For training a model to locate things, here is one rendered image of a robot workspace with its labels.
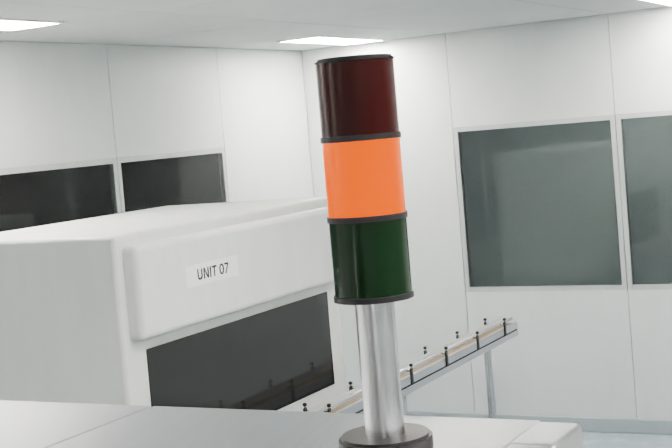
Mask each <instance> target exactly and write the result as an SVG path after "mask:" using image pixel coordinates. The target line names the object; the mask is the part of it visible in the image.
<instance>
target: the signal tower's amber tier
mask: <svg viewBox="0 0 672 448"><path fill-rule="evenodd" d="M322 149H323V161H324V172H325V184H326V196H327V208H328V217H329V218H357V217H370V216H380V215H389V214H396V213H401V212H405V211H406V208H405V195H404V183H403V171H402V159H401V146H400V137H397V138H386V139H375V140H364V141H352V142H339V143H326V144H322Z"/></svg>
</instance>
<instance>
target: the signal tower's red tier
mask: <svg viewBox="0 0 672 448"><path fill-rule="evenodd" d="M316 78H317V90H318V102H319V113H320V125H321V137H322V138H327V137H340V136H352V135H364V134H376V133H387V132H398V131H399V122H398V109H397V97H396V85H395V73H394V60H393V59H392V58H381V59H363V60H351V61H341V62H332V63H325V64H319V65H316Z"/></svg>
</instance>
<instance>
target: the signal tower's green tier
mask: <svg viewBox="0 0 672 448"><path fill-rule="evenodd" d="M329 231H330V243H331V255H332V267H333V278H334V290H335V297H337V298H342V299H369V298H381V297H389V296H396V295H401V294H405V293H408V292H411V291H412V281H411V269H410V257H409V244H408V232H407V220H406V218H402V219H396V220H389V221H381V222H371V223H358V224H329Z"/></svg>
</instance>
